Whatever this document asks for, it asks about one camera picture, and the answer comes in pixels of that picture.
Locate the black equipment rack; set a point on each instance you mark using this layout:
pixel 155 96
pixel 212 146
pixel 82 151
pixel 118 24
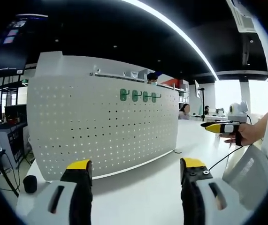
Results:
pixel 16 140

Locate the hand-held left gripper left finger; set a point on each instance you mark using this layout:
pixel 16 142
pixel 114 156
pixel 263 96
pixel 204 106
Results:
pixel 82 194

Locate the black tripod with monitor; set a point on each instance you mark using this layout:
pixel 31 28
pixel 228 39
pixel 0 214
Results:
pixel 203 105

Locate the black laptop stand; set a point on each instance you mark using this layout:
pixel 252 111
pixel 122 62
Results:
pixel 11 174

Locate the person's right hand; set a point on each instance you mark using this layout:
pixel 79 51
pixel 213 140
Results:
pixel 247 134

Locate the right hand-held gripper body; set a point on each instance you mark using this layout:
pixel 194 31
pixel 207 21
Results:
pixel 239 113

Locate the green hook assembly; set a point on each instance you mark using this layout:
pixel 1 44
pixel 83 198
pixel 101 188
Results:
pixel 135 95
pixel 154 97
pixel 123 95
pixel 145 96

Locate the large dark wall screen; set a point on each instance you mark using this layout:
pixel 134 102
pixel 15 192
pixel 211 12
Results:
pixel 11 47

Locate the grey metal shelf rack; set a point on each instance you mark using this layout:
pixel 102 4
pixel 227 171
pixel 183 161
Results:
pixel 115 76

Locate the grey mesh office chair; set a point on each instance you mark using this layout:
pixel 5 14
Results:
pixel 253 168

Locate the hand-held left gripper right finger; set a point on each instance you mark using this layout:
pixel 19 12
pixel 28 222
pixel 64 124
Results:
pixel 192 194

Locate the white perforated mounting plate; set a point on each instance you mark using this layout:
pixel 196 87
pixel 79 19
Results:
pixel 89 131

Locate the white worn device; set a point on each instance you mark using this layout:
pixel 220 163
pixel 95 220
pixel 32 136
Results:
pixel 241 16

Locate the white ceiling light strip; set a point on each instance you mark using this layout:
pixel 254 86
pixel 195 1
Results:
pixel 183 35

